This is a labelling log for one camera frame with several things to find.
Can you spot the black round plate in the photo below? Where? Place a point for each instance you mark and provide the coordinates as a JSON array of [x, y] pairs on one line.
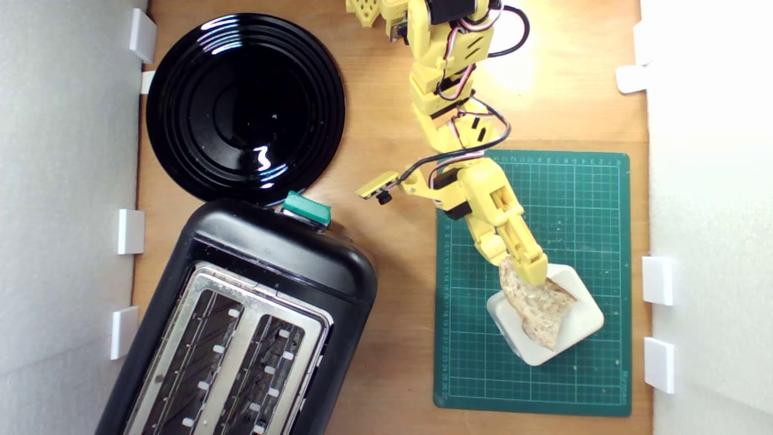
[[241, 109]]

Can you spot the small white wall clip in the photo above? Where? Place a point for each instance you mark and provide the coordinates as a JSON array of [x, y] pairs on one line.
[[148, 81]]

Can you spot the brown bread slice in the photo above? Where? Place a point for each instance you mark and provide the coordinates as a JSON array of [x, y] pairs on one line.
[[537, 308]]

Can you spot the green cutting mat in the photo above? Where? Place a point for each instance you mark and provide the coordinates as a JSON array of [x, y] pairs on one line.
[[580, 199]]

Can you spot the yellow wrist camera mount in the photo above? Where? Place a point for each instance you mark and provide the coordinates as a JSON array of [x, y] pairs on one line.
[[377, 184]]

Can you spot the green toaster lever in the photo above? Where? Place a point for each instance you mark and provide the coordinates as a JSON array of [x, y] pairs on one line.
[[307, 208]]

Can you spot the white block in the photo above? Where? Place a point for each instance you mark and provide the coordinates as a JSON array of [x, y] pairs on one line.
[[581, 326]]

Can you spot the black two-slot toaster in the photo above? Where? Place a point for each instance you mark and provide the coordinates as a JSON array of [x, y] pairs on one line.
[[272, 254]]

